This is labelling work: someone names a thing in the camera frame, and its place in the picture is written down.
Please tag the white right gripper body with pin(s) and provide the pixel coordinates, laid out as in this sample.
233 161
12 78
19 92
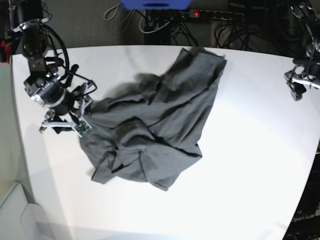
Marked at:
68 108

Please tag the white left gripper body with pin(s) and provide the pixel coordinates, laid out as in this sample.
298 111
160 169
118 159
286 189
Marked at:
299 76

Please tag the dark grey t-shirt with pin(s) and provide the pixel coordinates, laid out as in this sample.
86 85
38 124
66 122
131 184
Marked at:
148 132

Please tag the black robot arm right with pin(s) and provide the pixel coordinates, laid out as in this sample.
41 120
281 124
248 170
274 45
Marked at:
53 82

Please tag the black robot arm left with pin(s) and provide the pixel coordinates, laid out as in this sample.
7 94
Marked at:
306 71

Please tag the black power strip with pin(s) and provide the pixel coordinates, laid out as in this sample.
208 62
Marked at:
215 15

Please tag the red and black clamp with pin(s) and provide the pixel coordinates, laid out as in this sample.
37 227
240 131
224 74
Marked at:
5 50

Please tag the blue box at top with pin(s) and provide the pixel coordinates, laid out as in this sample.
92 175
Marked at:
155 4

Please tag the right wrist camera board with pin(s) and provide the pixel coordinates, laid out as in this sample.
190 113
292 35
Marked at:
82 127

